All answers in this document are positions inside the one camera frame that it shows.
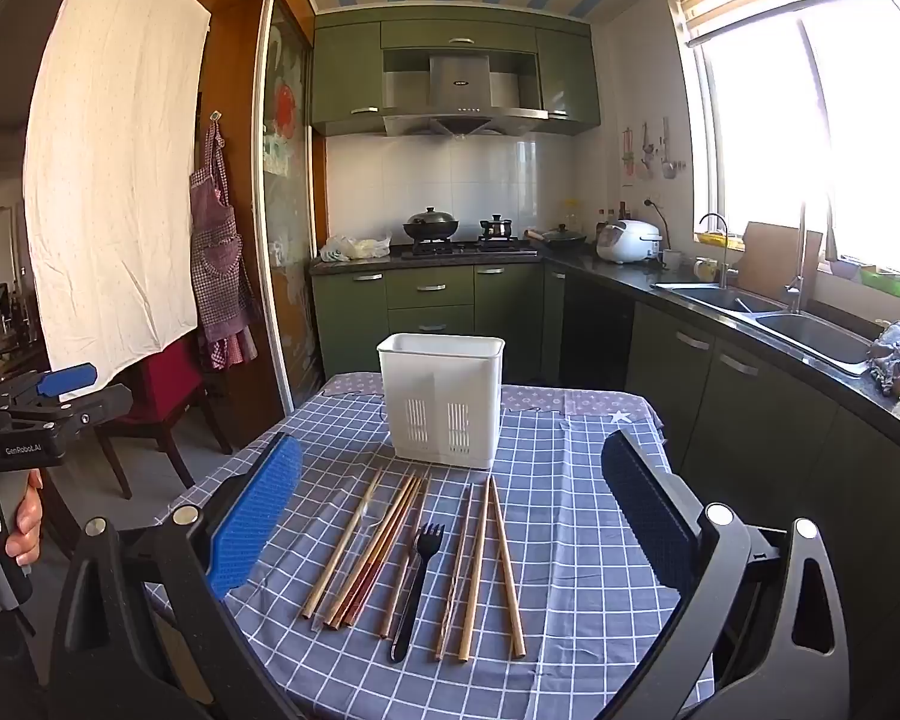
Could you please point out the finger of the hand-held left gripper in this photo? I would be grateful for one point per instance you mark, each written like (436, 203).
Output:
(67, 381)
(97, 405)

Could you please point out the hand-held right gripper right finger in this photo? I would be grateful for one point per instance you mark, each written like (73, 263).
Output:
(645, 517)

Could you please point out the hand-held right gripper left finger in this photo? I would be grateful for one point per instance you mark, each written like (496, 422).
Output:
(259, 517)

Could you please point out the light bamboo chopstick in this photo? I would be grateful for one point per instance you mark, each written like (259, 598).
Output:
(507, 570)
(341, 544)
(476, 570)

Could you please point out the golden brown chopstick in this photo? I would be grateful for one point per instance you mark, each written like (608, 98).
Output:
(367, 551)

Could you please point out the brown wooden chopstick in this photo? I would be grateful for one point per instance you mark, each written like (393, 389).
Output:
(454, 572)
(406, 559)

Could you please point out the black plastic fork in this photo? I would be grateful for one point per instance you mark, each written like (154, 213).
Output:
(416, 585)

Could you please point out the white plastic utensil holder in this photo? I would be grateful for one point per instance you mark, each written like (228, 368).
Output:
(439, 375)

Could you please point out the hanging kitchen utensils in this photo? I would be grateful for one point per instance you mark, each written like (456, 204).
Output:
(649, 154)

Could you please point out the person's left hand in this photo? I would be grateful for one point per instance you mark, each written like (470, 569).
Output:
(26, 517)

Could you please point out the red chair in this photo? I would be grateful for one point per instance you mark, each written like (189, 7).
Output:
(169, 390)

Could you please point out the blue checked tablecloth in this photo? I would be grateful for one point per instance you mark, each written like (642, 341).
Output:
(570, 540)

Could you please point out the purple checked apron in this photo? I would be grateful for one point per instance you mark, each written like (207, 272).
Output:
(217, 270)

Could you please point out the white hanging cloth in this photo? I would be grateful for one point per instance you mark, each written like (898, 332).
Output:
(112, 202)

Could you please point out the dark kitchen countertop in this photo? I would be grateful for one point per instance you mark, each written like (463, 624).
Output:
(622, 274)

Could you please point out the steel double sink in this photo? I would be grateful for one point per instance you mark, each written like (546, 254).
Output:
(810, 334)

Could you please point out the white mug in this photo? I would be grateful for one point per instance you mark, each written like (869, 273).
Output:
(671, 259)

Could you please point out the curved steel faucet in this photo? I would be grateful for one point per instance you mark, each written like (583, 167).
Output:
(722, 255)

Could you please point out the sliding glass door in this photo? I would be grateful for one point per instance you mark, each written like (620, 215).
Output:
(285, 202)

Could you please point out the white rice cooker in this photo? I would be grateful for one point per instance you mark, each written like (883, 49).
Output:
(628, 240)

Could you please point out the wooden cutting board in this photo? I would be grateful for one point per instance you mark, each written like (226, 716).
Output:
(769, 262)

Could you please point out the white plastic bag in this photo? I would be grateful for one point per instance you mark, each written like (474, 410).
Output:
(352, 247)

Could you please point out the pan with glass lid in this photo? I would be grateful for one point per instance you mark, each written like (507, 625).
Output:
(562, 236)

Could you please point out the tall steel faucet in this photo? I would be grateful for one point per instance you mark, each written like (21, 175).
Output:
(799, 262)

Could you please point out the condiment bottles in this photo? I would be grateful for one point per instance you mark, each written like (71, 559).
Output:
(615, 214)

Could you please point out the dark kettle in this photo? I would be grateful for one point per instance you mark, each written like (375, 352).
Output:
(495, 227)

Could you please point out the gas stove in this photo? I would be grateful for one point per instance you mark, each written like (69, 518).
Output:
(457, 247)

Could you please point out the green container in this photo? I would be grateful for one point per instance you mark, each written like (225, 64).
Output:
(885, 281)

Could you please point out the black wok with lid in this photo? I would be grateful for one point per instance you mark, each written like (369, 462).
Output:
(430, 225)

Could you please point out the steel range hood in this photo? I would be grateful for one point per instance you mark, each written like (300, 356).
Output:
(457, 90)

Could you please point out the green upper cabinets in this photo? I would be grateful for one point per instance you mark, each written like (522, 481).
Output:
(450, 34)

